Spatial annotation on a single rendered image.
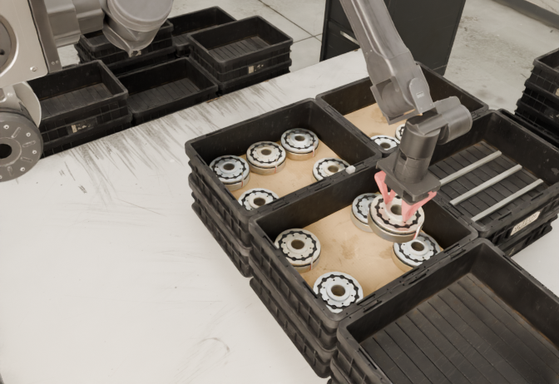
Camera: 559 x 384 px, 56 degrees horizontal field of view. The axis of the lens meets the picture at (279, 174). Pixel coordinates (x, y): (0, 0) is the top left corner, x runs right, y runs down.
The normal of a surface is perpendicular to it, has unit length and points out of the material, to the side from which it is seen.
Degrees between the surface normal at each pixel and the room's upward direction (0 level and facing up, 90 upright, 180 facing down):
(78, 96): 0
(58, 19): 79
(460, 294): 0
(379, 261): 0
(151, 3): 43
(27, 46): 90
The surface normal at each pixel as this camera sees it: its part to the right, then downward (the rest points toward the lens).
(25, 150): 0.59, 0.56
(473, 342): 0.04, -0.74
